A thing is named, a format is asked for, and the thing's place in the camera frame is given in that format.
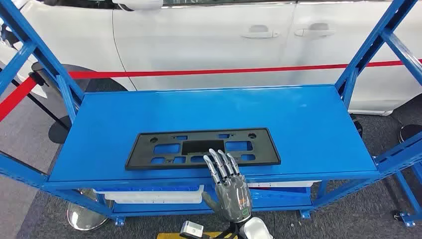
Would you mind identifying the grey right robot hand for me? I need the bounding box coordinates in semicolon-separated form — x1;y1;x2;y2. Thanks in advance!
202;148;253;223

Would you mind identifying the black plastic bracket part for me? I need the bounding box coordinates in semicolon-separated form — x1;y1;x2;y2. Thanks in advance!
124;127;282;171

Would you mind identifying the yellow floor tape square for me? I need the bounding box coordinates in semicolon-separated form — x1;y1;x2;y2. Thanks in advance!
156;232;238;239

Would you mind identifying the white car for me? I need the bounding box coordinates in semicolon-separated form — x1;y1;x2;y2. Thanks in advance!
0;0;422;116

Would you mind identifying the black round stanchion base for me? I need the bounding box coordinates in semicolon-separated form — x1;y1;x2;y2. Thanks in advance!
398;124;422;144

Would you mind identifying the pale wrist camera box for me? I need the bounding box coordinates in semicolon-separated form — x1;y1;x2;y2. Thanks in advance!
179;220;205;239

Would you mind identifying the black stanchion post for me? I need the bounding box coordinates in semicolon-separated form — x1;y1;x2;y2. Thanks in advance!
28;72;73;145

